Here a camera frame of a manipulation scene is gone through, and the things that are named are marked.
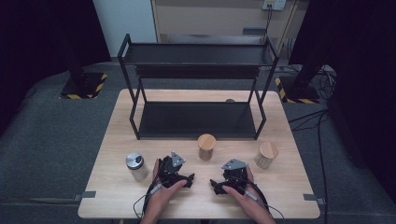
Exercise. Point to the grey tape strip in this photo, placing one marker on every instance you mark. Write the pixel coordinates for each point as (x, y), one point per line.
(84, 195)
(313, 198)

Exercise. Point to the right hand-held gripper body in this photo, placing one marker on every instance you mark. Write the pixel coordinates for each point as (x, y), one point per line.
(235, 175)

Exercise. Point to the wooden lid jar pale contents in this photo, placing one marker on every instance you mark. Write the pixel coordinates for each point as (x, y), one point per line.
(266, 155)

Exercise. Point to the black metal two-tier shelf rack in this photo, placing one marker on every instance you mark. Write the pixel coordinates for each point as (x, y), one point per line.
(196, 119)

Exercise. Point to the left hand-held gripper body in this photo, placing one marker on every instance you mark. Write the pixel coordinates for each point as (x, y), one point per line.
(168, 171)

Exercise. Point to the black stand with striped base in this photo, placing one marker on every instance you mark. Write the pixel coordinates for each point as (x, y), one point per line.
(300, 90)
(82, 85)

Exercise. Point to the dark curtain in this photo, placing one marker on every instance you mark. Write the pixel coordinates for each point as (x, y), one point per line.
(364, 77)
(37, 46)

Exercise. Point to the beige cabinet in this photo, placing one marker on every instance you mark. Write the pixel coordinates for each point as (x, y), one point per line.
(211, 18)

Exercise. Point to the glass jar with metal lid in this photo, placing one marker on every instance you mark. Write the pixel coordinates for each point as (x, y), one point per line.
(137, 166)

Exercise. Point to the person's right hand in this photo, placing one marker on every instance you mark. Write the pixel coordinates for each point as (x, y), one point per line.
(246, 200)

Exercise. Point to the white wall socket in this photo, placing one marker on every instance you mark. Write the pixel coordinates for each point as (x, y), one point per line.
(274, 4)

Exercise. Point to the person's left hand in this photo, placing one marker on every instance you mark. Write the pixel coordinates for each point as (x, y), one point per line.
(163, 199)

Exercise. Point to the wooden lid jar dark contents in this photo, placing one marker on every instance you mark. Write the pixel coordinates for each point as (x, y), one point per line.
(206, 146)

